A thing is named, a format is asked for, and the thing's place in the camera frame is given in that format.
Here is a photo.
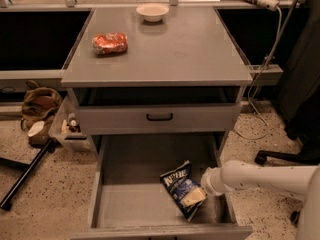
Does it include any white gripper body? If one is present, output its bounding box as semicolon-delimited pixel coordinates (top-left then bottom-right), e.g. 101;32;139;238
200;167;230;196

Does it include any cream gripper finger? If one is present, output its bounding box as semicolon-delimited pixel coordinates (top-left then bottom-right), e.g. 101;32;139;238
180;187;206;207

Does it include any blue Kettle chip bag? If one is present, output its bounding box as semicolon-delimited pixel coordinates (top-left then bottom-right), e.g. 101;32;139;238
160;160;206;221

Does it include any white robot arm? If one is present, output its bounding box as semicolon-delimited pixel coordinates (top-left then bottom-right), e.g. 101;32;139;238
182;160;320;240

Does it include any open grey middle drawer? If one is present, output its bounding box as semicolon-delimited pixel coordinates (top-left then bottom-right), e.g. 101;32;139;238
70;133;252;240

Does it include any closed grey top drawer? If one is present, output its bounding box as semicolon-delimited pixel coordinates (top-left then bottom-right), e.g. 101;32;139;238
77;104;241;135

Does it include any grey drawer cabinet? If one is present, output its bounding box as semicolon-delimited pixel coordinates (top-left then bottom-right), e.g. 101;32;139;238
62;7;252;145

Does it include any orange snack bag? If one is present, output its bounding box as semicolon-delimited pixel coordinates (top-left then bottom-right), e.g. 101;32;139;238
92;33;128;55

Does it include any black office chair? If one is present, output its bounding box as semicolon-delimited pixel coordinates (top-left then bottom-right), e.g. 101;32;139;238
254;93;320;225

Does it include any white ceramic bowl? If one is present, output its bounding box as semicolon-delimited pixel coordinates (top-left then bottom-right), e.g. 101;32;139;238
136;3;169;23

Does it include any brown backpack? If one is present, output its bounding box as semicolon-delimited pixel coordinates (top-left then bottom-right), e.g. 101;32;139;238
20;80;63;147

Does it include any black metal floor stand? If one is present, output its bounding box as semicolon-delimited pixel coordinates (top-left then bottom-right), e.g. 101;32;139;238
0;139;55;211

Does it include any black drawer handle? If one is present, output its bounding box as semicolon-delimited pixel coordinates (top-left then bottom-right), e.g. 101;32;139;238
146;113;173;122

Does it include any grey hanging cable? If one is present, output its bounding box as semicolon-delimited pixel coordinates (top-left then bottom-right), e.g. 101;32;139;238
233;0;306;142

